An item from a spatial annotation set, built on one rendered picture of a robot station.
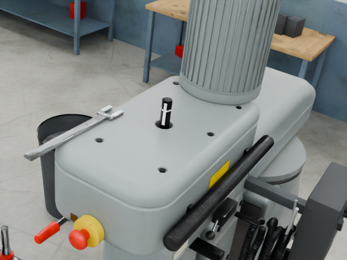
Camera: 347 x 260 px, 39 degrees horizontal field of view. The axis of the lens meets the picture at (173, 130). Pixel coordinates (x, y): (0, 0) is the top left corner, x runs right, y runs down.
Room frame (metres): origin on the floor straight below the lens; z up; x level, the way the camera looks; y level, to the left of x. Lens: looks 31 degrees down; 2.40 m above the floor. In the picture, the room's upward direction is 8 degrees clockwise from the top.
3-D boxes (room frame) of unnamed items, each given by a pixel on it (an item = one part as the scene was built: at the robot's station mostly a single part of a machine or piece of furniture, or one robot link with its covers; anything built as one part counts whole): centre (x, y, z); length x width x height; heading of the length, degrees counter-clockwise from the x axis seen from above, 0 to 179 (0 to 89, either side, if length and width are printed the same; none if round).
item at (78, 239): (0.64, 0.14, 1.76); 0.04 x 0.03 x 0.04; 62
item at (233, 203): (0.86, -0.13, 1.66); 0.12 x 0.04 x 0.04; 152
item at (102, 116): (0.79, 0.19, 1.89); 0.24 x 0.04 x 0.01; 150
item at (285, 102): (1.31, -0.21, 1.66); 0.80 x 0.23 x 0.20; 152
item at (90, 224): (0.66, 0.13, 1.76); 0.06 x 0.02 x 0.06; 62
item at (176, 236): (0.83, -0.12, 1.79); 0.45 x 0.04 x 0.04; 152
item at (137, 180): (0.88, 0.01, 1.81); 0.47 x 0.26 x 0.16; 152
